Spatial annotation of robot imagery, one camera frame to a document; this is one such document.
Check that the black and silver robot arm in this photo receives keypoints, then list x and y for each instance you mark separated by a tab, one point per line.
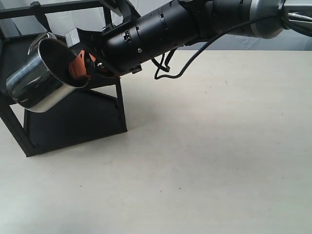
186	22

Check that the stainless steel mug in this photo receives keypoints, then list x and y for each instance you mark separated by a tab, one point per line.
44	79

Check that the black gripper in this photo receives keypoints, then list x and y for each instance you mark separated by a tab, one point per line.
119	47

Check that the black two-tier shelf rack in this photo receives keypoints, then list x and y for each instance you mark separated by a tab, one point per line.
93	112

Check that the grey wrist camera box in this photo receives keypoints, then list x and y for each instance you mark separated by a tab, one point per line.
72	38

